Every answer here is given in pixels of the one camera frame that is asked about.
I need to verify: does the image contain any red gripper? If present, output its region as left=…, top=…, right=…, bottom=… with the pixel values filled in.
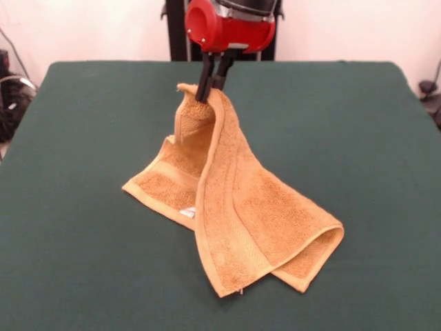
left=184, top=0, right=277, bottom=103

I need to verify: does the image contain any orange terry towel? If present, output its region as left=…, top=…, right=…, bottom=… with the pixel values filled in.
left=121, top=82, right=345, bottom=299

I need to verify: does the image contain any dark green table cloth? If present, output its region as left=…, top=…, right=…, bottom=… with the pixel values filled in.
left=0, top=60, right=441, bottom=331

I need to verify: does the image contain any black equipment with cables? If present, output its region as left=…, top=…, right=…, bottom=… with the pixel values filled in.
left=0, top=48, right=38, bottom=143

